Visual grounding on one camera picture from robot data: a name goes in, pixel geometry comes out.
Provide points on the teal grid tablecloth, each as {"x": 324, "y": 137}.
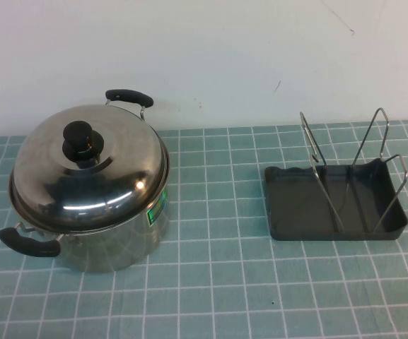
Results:
{"x": 225, "y": 289}

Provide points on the steel pot lid black knob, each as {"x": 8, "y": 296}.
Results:
{"x": 119, "y": 183}

